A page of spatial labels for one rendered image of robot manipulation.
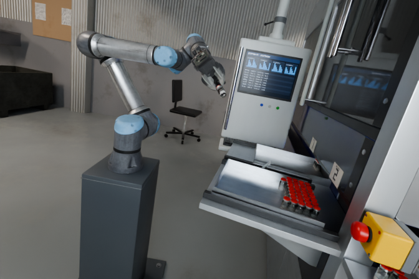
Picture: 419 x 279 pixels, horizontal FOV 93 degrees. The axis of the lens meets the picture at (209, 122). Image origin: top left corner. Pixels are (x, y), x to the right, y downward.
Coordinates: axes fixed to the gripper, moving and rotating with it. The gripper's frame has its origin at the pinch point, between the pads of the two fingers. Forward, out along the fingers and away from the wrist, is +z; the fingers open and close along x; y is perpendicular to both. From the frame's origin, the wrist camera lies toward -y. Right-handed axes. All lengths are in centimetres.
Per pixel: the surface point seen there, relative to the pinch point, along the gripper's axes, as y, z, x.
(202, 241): -102, 13, -90
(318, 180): -56, 25, 9
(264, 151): -64, -5, -7
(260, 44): -48, -68, 30
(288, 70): -68, -51, 36
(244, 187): -26.0, 24.2, -14.5
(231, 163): -31.6, 9.1, -17.9
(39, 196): -20, -55, -186
